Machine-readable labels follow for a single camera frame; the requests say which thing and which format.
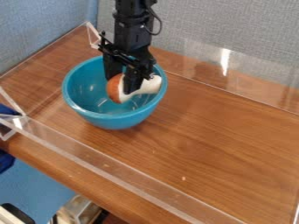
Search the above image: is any blue cloth object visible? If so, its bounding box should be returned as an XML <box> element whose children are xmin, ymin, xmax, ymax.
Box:
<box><xmin>0</xmin><ymin>103</ymin><xmax>20</xmax><ymax>174</ymax></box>

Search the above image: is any clear acrylic barrier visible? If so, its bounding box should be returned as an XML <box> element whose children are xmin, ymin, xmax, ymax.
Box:
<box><xmin>0</xmin><ymin>86</ymin><xmax>250</xmax><ymax>224</ymax></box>
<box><xmin>151</xmin><ymin>41</ymin><xmax>299</xmax><ymax>115</ymax></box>

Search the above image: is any brown and white toy mushroom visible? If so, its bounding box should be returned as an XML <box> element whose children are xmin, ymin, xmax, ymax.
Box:
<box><xmin>107</xmin><ymin>73</ymin><xmax>163</xmax><ymax>104</ymax></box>

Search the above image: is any clear plastic container below table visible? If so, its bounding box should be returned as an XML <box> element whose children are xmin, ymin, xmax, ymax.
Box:
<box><xmin>48</xmin><ymin>195</ymin><xmax>102</xmax><ymax>224</ymax></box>

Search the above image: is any blue plastic bowl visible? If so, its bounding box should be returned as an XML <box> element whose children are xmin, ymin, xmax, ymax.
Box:
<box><xmin>62</xmin><ymin>56</ymin><xmax>168</xmax><ymax>130</ymax></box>

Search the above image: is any clear acrylic corner bracket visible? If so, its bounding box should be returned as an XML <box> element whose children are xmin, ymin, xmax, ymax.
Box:
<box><xmin>86</xmin><ymin>22</ymin><xmax>111</xmax><ymax>51</ymax></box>

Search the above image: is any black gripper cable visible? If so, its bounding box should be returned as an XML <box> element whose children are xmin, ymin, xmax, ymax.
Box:
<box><xmin>144</xmin><ymin>7</ymin><xmax>164</xmax><ymax>37</ymax></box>

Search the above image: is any clear acrylic front barrier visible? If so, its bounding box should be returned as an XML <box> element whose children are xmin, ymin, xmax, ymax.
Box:
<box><xmin>0</xmin><ymin>86</ymin><xmax>250</xmax><ymax>224</ymax></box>

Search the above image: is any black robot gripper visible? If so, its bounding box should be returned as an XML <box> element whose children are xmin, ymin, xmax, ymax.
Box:
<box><xmin>102</xmin><ymin>18</ymin><xmax>155</xmax><ymax>95</ymax></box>

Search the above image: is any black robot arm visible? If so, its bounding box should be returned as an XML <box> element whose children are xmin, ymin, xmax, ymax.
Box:
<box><xmin>98</xmin><ymin>0</ymin><xmax>156</xmax><ymax>95</ymax></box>

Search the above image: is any black and white object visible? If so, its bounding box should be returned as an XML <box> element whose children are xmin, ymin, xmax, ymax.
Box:
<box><xmin>0</xmin><ymin>203</ymin><xmax>36</xmax><ymax>224</ymax></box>

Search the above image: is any clear acrylic back barrier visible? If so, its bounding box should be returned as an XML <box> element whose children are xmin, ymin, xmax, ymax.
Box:
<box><xmin>151</xmin><ymin>41</ymin><xmax>299</xmax><ymax>115</ymax></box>

